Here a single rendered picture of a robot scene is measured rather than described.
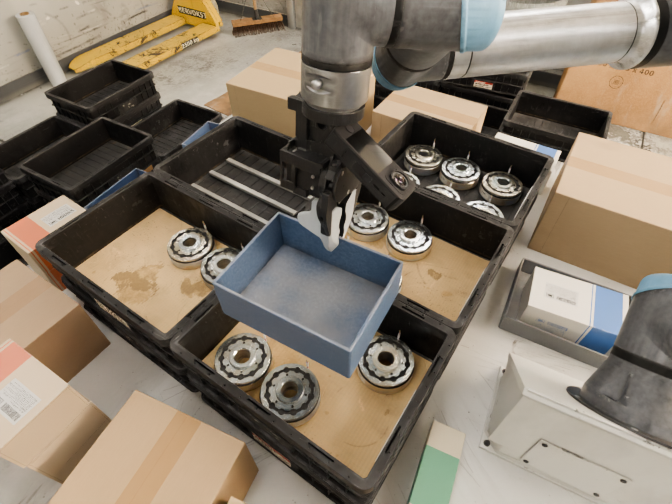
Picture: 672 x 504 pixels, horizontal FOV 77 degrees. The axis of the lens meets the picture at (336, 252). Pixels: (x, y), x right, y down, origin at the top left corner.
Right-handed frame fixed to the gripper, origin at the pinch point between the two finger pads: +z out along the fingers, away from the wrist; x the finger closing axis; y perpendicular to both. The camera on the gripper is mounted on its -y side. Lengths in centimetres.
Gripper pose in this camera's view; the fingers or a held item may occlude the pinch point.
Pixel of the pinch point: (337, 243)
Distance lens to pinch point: 59.8
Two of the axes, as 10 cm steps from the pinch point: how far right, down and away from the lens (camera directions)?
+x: -5.1, 5.5, -6.7
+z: -0.7, 7.5, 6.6
